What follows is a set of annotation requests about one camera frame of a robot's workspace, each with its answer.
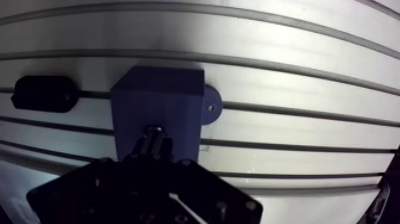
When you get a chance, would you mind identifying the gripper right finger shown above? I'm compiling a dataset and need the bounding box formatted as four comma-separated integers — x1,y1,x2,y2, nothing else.
156,137,264,224

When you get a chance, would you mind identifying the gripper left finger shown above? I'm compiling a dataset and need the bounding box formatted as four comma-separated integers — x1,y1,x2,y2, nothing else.
26,137,157,224

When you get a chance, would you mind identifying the dark blue-grey block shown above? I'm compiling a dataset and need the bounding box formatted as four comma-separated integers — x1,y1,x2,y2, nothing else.
110,66,224,163

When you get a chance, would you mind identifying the black oval holder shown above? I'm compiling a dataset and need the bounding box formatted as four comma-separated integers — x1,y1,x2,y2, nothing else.
11,74,80,114

